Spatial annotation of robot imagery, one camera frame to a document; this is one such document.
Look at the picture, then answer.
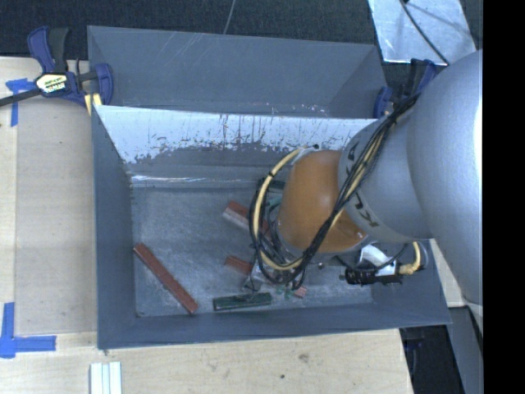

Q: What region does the red-brown flat block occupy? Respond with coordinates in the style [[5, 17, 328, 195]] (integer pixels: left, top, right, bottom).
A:
[[132, 242, 199, 315], [222, 200, 271, 235]]

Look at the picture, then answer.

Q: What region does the dark green flat block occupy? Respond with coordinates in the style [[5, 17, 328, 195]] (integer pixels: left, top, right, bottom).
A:
[[212, 291, 273, 312]]

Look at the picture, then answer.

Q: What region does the black cylinder on white bracket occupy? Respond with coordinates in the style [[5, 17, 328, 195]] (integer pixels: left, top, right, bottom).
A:
[[339, 245, 413, 287]]

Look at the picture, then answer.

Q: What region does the grey metal bin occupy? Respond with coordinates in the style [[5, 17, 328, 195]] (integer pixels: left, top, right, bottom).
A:
[[86, 25, 453, 350]]

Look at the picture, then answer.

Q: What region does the pale wood flat board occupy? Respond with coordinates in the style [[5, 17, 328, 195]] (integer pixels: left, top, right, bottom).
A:
[[14, 95, 99, 337]]

